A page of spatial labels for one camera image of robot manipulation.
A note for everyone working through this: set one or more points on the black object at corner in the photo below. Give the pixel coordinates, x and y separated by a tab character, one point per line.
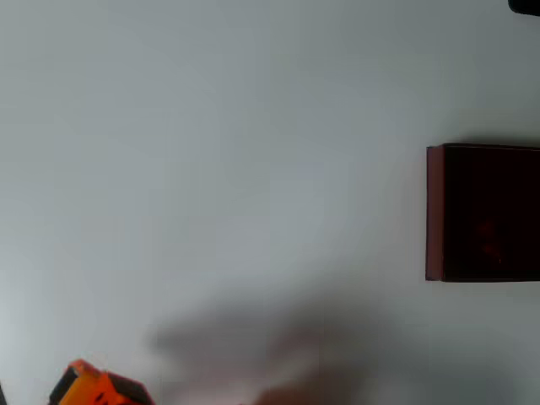
526	6

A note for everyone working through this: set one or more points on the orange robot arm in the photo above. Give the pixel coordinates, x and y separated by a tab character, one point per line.
97	386

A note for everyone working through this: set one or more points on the dark red open box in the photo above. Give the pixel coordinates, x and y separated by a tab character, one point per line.
464	190

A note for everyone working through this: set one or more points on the small red toy figure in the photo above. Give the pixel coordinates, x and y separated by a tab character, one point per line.
488	242

